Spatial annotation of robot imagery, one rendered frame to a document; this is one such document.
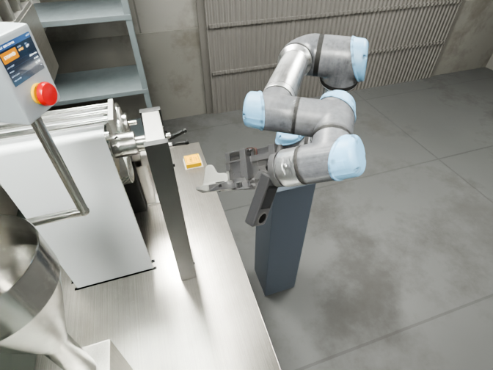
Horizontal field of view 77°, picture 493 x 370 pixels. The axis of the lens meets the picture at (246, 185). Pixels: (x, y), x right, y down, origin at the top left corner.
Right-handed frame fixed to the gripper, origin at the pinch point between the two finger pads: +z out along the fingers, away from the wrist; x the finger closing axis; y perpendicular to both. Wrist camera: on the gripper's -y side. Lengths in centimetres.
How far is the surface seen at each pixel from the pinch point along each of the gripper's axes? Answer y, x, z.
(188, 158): 19, -47, 54
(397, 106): 85, -345, 10
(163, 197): -0.4, 5.5, 10.2
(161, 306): -32.5, -6.3, 30.9
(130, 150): 12.9, 6.6, 20.2
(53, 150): 7.1, 34.1, -1.5
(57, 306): -14.2, 36.6, -4.9
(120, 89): 94, -86, 161
